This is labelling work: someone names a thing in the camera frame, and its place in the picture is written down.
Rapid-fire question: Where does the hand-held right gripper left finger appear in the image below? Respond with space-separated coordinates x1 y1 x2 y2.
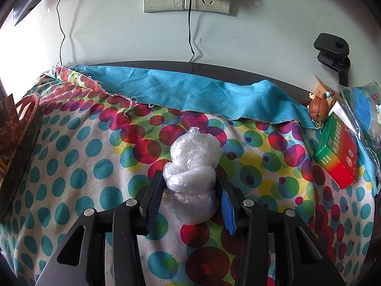
36 170 164 286

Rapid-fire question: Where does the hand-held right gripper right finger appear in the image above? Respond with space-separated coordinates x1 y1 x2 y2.
216 170 346 286

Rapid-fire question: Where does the clear plastic bag wad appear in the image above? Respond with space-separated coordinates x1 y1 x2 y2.
162 127 223 225

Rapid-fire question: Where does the round red tray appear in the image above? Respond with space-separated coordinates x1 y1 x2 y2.
0 93 42 222

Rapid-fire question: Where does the brown snack bag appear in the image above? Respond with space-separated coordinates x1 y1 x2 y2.
0 94 23 155

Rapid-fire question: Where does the polka dot cloth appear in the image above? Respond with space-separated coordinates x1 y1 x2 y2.
0 66 381 286

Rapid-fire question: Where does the plain blue cloth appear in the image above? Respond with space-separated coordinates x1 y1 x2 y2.
64 64 381 191

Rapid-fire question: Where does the green and red box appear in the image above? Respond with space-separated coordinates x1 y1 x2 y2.
312 112 358 189

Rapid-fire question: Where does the beige card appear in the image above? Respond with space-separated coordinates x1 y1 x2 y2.
314 73 338 99

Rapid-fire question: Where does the plastic bag with blue item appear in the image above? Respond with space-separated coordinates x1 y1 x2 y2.
336 80 381 170

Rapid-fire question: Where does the black clamp holder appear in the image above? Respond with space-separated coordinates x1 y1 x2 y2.
313 33 352 87

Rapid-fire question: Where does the black adapter cable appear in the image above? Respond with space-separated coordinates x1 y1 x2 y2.
187 0 197 63

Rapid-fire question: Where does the thin black hanging cable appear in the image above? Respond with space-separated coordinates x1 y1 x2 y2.
56 0 72 66

